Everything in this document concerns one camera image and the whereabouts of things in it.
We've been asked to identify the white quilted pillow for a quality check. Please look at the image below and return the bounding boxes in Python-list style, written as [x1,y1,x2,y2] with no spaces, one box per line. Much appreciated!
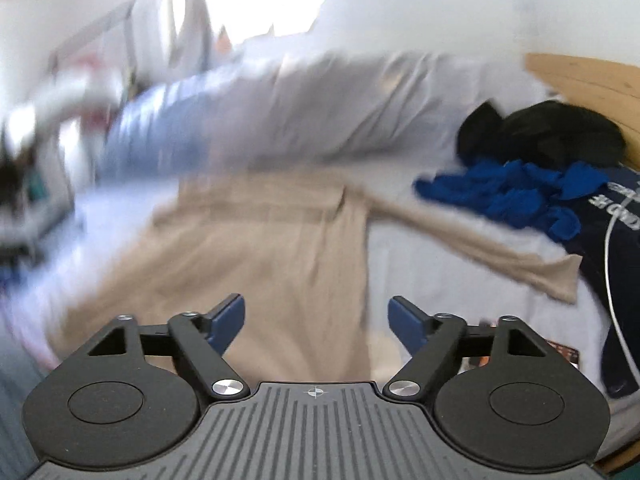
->
[0,75,126,131]

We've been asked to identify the wooden headboard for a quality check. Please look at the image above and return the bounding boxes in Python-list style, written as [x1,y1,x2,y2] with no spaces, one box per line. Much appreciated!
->
[525,52,640,171]

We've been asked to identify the blue tree-print duvet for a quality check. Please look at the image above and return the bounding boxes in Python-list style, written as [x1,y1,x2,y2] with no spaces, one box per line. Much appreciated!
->
[97,50,531,181]

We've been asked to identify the tan long-sleeve shirt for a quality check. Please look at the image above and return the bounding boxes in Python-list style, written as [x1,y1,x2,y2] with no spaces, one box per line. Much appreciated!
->
[47,170,583,386]

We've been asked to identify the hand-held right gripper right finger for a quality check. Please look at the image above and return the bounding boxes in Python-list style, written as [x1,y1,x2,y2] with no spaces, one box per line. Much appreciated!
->
[382,296,551,402]

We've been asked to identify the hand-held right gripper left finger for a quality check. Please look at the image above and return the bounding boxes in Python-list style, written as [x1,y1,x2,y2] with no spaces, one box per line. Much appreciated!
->
[87,294,251,402]

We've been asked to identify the white cable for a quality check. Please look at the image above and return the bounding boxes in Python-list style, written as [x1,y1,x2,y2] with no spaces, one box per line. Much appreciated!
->
[602,210,640,361]

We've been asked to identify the navy garment with white print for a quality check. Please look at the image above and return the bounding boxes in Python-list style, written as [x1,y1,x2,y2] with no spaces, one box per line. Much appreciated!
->
[565,165,640,401]

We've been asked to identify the royal blue garment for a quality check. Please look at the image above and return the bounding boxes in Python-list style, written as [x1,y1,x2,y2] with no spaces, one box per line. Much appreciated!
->
[412,159,613,241]

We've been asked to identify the black garment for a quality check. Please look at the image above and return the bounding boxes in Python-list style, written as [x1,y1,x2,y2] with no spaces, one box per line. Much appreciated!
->
[457,100,628,171]

